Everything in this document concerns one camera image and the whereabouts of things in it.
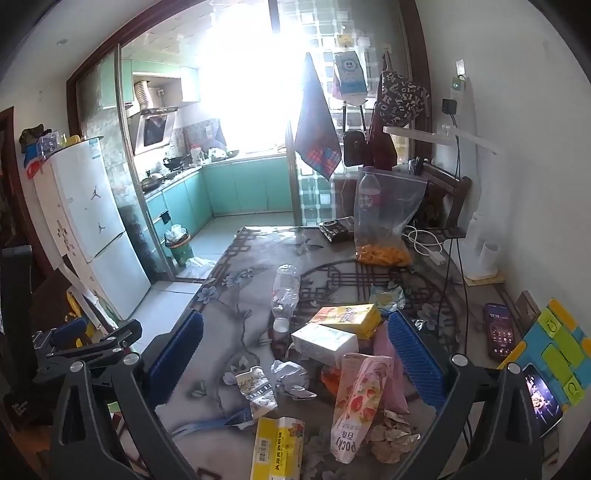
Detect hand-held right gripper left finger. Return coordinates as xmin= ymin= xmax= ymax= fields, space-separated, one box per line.
xmin=48 ymin=310 xmax=206 ymax=480

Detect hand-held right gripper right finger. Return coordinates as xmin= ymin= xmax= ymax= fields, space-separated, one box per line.
xmin=387 ymin=310 xmax=543 ymax=480

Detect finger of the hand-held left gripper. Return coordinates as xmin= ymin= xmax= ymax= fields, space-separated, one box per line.
xmin=49 ymin=319 xmax=89 ymax=350
xmin=56 ymin=319 xmax=143 ymax=367

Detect blue white snack wrapper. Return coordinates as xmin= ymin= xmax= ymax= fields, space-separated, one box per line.
xmin=369 ymin=284 xmax=406 ymax=311

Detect crushed clear water bottle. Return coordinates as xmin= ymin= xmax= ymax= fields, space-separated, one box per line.
xmin=269 ymin=264 xmax=302 ymax=347

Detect pink plastic bag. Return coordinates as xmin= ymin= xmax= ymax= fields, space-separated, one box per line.
xmin=373 ymin=323 xmax=409 ymax=414

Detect white board strip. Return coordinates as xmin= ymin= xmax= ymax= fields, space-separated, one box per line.
xmin=67 ymin=285 xmax=117 ymax=325

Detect pink snack stick package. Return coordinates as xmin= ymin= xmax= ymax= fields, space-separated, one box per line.
xmin=330 ymin=353 xmax=394 ymax=464

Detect floral patterned tablecloth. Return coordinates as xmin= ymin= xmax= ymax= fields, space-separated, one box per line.
xmin=115 ymin=225 xmax=555 ymax=480

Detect crumpled brown paper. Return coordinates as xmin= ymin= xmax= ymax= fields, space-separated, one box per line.
xmin=369 ymin=408 xmax=421 ymax=463

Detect yellow carton box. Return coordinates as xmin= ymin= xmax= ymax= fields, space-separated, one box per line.
xmin=309 ymin=303 xmax=383 ymax=340

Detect white plastic bag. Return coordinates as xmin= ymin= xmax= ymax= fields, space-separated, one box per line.
xmin=185 ymin=257 xmax=218 ymax=278

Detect dark smartphone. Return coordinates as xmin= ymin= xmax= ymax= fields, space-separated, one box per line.
xmin=484 ymin=302 xmax=518 ymax=361

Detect white carton box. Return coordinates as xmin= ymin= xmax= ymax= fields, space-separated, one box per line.
xmin=291 ymin=323 xmax=360 ymax=367

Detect green kitchen waste bin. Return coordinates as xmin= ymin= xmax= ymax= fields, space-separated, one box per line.
xmin=165 ymin=225 xmax=195 ymax=267

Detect wooden board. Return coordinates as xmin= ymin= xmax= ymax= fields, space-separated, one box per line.
xmin=462 ymin=272 xmax=506 ymax=287

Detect crumpled silver wrapper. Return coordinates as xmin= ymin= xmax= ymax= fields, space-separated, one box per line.
xmin=270 ymin=360 xmax=317 ymax=398

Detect white refrigerator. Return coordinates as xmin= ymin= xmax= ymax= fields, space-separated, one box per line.
xmin=32 ymin=137 xmax=152 ymax=321

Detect smartphone with lit screen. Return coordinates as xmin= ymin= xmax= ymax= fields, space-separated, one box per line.
xmin=519 ymin=364 xmax=564 ymax=438

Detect yellow white wrapper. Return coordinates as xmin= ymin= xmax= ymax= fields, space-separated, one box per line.
xmin=249 ymin=416 xmax=306 ymax=480

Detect blue yellow phone holder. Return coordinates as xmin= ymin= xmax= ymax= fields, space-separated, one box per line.
xmin=496 ymin=298 xmax=586 ymax=407

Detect clear zip bag orange snacks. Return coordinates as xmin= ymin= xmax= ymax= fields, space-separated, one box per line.
xmin=353 ymin=167 xmax=428 ymax=268

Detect black box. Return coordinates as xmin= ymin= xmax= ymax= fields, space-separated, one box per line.
xmin=318 ymin=217 xmax=356 ymax=243

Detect blue red box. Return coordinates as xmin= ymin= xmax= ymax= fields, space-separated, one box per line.
xmin=23 ymin=145 xmax=47 ymax=180

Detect dark wooden chair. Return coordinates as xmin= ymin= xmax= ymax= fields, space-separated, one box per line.
xmin=409 ymin=159 xmax=472 ymax=232

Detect teal base cabinets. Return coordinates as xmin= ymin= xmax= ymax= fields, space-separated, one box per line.
xmin=145 ymin=157 xmax=296 ymax=236

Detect clear plastic container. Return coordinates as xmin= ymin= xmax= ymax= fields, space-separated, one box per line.
xmin=37 ymin=131 xmax=61 ymax=158

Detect dark cloth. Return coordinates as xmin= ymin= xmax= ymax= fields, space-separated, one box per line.
xmin=19 ymin=124 xmax=46 ymax=151

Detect dark red garment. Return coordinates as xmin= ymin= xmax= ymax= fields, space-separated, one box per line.
xmin=367 ymin=111 xmax=399 ymax=171

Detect silver range hood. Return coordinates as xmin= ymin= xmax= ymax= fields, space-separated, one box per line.
xmin=133 ymin=80 xmax=180 ymax=155

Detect small black hanging bag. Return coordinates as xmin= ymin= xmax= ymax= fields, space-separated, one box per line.
xmin=342 ymin=130 xmax=365 ymax=167

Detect white desk lamp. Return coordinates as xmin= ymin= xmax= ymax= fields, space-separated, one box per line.
xmin=382 ymin=124 xmax=507 ymax=157

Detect plaid hanging towel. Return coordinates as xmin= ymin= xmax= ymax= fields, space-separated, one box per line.
xmin=294 ymin=53 xmax=343 ymax=182

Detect black letter print bag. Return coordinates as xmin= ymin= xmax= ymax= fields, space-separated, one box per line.
xmin=373 ymin=71 xmax=431 ymax=127

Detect blue white hanging pouch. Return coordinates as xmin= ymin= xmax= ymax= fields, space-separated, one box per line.
xmin=332 ymin=50 xmax=369 ymax=95

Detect blue strap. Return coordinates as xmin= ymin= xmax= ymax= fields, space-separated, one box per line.
xmin=171 ymin=408 xmax=254 ymax=437

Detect white charger with cable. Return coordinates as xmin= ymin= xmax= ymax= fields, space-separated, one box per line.
xmin=402 ymin=226 xmax=446 ymax=266

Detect small wooden frame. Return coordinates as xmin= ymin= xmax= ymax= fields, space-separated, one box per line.
xmin=515 ymin=291 xmax=541 ymax=324

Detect teal wall cabinets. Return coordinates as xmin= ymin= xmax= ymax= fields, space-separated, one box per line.
xmin=99 ymin=58 xmax=201 ymax=109

